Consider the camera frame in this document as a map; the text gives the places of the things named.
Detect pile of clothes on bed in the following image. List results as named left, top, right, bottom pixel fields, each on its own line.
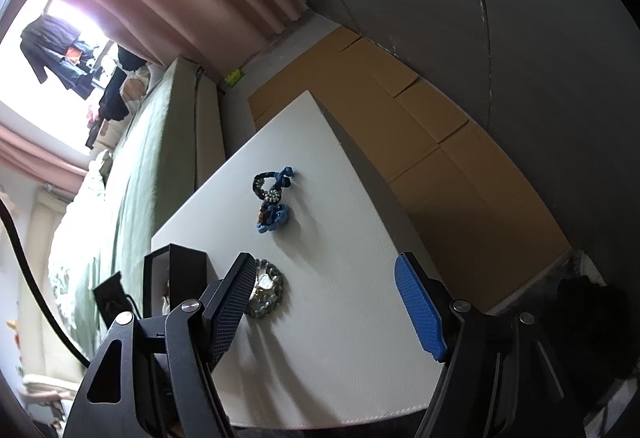
left=85, top=46, right=164, bottom=150

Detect black wall plug with cable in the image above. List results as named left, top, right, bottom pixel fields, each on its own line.
left=92, top=272, right=141, bottom=328

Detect blue braided cord bracelet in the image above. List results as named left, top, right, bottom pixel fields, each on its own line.
left=254, top=163, right=295, bottom=235

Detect hanging dark clothes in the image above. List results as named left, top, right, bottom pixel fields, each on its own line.
left=20, top=14, right=98, bottom=100

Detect black cable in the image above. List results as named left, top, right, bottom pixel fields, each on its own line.
left=0, top=196, right=94, bottom=369

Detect flattened brown cardboard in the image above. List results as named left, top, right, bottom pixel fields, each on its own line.
left=248, top=27, right=572, bottom=310

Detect grey green stone bracelet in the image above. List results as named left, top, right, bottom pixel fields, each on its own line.
left=243, top=258, right=286, bottom=320

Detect green blanket bed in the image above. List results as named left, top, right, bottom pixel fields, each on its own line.
left=48, top=57, right=226, bottom=358

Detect black jewelry box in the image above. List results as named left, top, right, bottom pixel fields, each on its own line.
left=142, top=244, right=209, bottom=317

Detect yellow green toy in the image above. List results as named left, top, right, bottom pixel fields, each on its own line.
left=224, top=69, right=244, bottom=86

